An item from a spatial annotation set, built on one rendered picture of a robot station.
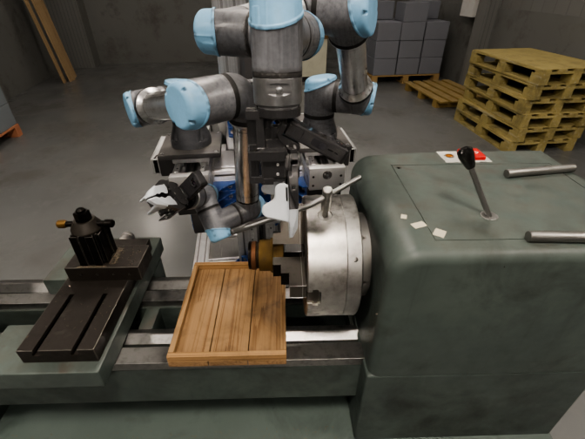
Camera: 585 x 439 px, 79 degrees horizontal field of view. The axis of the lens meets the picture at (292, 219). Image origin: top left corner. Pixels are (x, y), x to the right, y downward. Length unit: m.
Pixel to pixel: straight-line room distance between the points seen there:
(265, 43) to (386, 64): 6.92
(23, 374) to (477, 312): 1.04
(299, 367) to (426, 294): 0.41
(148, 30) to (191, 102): 8.95
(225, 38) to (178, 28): 9.02
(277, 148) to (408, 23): 6.94
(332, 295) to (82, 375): 0.62
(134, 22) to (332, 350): 9.33
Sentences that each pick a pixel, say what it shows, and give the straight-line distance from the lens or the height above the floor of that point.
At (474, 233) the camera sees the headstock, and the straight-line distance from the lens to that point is 0.82.
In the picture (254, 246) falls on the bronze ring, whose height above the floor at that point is 1.12.
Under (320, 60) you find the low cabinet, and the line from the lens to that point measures 7.46.
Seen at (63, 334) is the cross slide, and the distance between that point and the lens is 1.07.
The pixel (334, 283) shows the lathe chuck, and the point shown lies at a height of 1.12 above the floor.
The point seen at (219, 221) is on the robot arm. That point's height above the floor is 1.06.
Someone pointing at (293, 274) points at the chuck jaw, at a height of 1.10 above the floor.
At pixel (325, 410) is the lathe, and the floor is 0.54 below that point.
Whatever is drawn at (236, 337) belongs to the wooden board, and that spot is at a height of 0.89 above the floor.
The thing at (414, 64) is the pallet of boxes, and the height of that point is 0.33.
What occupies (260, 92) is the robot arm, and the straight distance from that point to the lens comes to 0.55.
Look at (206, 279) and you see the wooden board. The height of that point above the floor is 0.89.
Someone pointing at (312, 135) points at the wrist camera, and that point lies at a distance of 0.58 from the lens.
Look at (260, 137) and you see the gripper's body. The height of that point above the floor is 1.48.
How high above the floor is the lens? 1.69
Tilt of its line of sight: 34 degrees down
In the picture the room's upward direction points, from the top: straight up
